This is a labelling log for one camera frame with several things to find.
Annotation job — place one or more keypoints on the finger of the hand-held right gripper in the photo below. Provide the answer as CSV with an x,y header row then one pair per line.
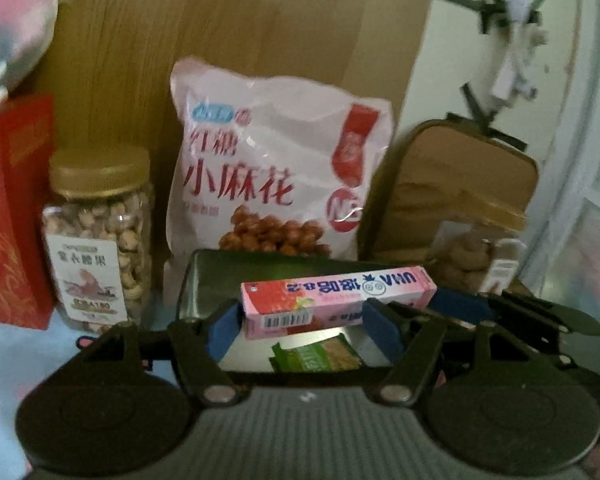
x,y
457,304

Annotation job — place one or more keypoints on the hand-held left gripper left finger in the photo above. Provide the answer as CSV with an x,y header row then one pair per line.
x,y
226,324

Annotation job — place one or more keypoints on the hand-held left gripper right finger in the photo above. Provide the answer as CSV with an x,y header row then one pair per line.
x,y
382,332

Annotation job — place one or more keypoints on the metal tin with dark sides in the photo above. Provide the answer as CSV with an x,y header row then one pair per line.
x,y
205,280

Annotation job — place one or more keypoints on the pink candy box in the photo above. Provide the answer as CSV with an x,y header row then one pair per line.
x,y
330,295

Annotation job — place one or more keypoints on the snack jar with yellow lid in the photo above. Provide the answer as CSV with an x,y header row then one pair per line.
x,y
465,255

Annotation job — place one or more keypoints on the green snack packet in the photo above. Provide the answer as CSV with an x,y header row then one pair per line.
x,y
305,357

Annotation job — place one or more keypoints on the brown fabric bag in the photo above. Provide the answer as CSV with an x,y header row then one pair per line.
x,y
445,170

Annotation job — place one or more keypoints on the nut jar with gold lid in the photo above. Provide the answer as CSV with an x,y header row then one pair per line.
x,y
97,240

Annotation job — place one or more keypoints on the pink snack bag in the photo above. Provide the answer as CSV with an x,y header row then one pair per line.
x,y
260,160

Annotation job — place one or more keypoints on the blue printed blanket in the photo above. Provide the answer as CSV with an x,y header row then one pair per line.
x,y
10,360

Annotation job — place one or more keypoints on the red gift bag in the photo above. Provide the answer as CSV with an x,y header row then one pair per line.
x,y
15,210

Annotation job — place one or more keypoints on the large cardboard box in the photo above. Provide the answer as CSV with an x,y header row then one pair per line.
x,y
130,35

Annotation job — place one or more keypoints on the pink and grey plush toy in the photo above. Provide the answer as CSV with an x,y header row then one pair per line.
x,y
15,25

